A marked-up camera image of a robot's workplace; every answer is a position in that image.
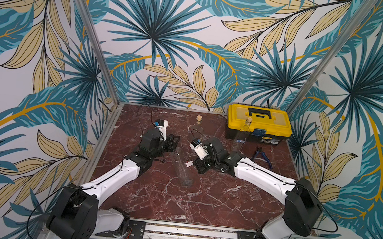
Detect slim glass bottle with cork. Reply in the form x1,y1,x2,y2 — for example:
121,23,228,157
231,117,253,152

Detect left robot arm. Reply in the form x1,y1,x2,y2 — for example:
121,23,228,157
46,127,180,239

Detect glass bottle with black cap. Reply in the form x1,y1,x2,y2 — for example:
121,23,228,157
173,147,193,188

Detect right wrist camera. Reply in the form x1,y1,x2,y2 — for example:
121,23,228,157
189,138,209,160

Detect blue handled pliers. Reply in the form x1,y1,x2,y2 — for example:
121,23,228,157
251,146,273,171

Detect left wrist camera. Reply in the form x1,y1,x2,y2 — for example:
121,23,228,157
154,119,168,140

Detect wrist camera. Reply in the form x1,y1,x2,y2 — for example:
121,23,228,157
154,119,168,140
189,138,209,160

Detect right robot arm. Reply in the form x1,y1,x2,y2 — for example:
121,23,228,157
190,138,324,239

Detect glass bottle with cork stopper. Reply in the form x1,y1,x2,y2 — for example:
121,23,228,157
188,115,205,144

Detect yellow and black toolbox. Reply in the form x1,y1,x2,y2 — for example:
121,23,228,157
225,104,292,145

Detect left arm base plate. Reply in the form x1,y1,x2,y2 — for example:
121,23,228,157
95,220,146,239

